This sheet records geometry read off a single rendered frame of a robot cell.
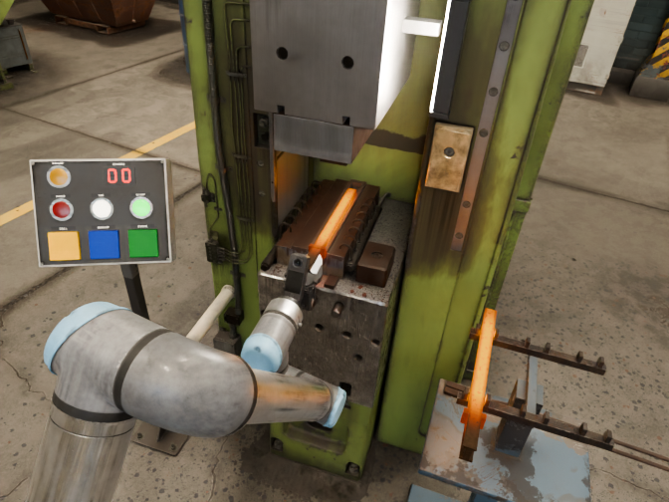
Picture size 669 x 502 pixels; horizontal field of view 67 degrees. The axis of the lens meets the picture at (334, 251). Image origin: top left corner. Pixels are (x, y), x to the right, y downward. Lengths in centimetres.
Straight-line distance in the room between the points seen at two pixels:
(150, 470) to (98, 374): 149
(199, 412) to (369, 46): 79
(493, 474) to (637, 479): 114
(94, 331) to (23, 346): 208
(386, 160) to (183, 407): 125
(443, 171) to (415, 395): 90
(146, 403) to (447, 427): 93
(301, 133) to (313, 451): 121
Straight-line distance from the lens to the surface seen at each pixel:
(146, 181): 144
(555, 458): 148
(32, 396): 256
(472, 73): 126
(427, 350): 173
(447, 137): 129
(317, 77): 118
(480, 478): 138
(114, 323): 72
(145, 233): 144
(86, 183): 148
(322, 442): 198
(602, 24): 643
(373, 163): 176
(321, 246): 138
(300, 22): 117
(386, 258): 141
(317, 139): 123
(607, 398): 267
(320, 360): 159
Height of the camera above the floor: 182
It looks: 36 degrees down
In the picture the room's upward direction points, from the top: 4 degrees clockwise
